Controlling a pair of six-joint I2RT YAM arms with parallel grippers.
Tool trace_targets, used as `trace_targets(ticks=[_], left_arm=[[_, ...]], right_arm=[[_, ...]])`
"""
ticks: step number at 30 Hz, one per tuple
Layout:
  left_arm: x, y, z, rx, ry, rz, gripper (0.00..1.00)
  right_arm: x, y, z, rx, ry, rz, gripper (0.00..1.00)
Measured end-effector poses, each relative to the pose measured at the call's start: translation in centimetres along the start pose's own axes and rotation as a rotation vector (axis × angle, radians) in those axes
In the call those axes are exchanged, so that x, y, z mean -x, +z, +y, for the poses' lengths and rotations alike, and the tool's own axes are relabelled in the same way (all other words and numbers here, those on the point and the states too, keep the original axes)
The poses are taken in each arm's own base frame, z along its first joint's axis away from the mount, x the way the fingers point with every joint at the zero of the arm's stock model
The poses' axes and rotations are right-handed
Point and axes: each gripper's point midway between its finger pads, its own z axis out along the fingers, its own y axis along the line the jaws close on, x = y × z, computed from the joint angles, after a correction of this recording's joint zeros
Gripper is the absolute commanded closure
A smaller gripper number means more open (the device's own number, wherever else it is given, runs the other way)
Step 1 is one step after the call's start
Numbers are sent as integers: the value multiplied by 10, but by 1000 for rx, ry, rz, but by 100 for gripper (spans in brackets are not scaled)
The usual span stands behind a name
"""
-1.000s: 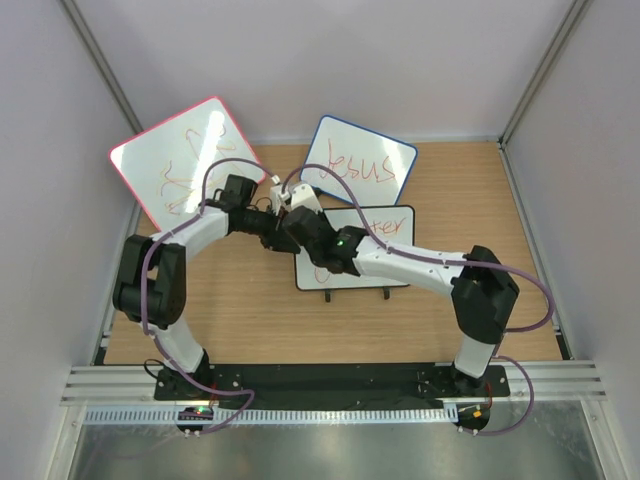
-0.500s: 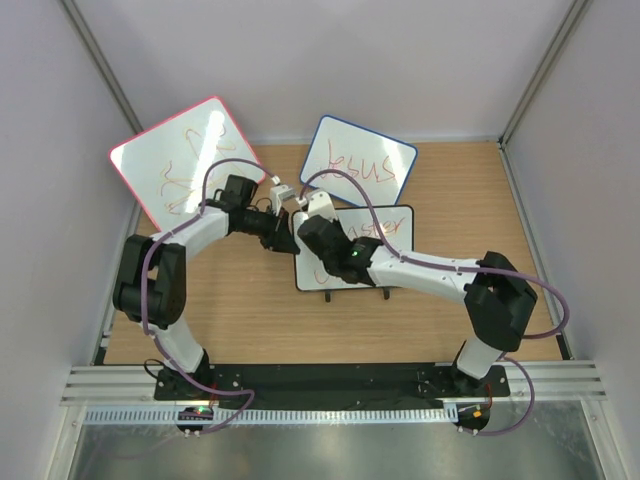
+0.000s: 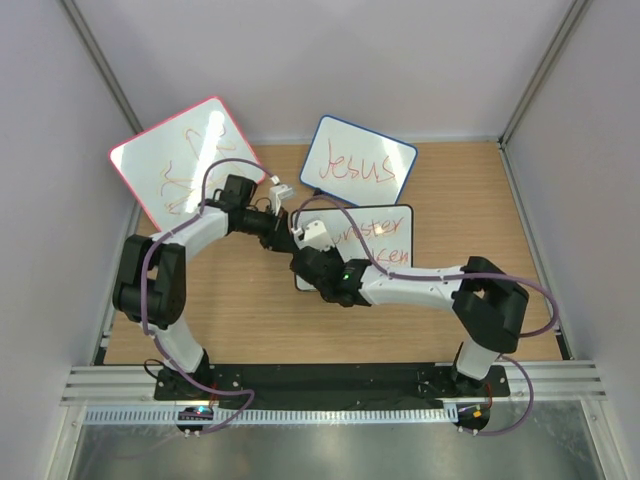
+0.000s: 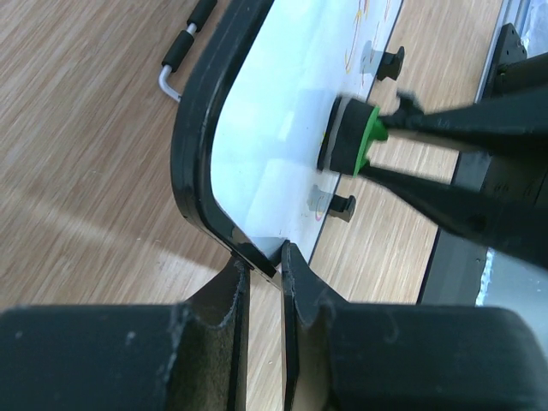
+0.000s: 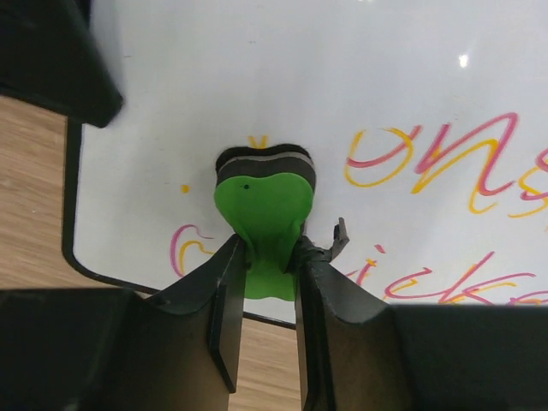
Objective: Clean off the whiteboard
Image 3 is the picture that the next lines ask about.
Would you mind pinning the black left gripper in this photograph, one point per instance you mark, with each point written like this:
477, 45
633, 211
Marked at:
278, 237

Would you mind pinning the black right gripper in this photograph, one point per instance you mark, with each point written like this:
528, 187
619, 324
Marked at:
334, 252

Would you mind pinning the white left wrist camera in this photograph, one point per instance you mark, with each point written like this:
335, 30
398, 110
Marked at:
277, 195

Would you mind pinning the slotted cable duct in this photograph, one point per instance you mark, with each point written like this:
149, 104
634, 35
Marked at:
197, 415

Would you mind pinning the aluminium frame rail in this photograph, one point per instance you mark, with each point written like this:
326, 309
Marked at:
108, 385

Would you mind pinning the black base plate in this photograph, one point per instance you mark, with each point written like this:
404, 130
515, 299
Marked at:
331, 386

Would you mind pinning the blue framed whiteboard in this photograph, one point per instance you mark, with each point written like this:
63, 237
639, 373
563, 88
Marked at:
357, 165

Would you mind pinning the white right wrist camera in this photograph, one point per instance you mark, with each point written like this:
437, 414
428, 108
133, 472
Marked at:
314, 234

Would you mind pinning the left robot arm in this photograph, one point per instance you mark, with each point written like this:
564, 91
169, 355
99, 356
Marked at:
151, 287

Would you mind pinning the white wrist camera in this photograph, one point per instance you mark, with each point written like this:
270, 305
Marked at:
314, 234
277, 195

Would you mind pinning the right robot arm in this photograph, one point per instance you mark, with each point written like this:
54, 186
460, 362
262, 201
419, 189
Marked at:
489, 306

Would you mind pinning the black framed whiteboard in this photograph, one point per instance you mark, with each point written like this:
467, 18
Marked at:
387, 231

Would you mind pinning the pink framed whiteboard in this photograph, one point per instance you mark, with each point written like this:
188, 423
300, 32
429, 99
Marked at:
167, 165

